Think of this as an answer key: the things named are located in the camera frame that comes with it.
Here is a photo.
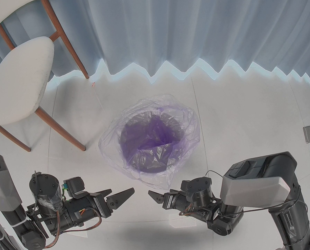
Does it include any white padded wooden chair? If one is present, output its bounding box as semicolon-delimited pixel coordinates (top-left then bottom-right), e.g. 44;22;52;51
0;0;89;152

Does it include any purple plastic bag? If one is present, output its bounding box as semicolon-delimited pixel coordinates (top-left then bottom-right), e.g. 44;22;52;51
98;94;201;189

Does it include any white trash bin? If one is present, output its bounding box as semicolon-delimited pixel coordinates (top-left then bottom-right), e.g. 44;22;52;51
120;110;188;176

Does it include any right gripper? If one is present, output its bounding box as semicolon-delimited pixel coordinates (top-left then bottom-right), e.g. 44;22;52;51
163;190;194;213

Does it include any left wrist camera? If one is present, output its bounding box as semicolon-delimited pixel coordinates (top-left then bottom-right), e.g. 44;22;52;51
62;177;86;200

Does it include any pale blue curtain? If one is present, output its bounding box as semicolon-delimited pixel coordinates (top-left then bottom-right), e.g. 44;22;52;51
0;0;310;84

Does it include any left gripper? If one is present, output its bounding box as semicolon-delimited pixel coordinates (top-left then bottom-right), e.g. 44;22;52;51
63;188;135;228

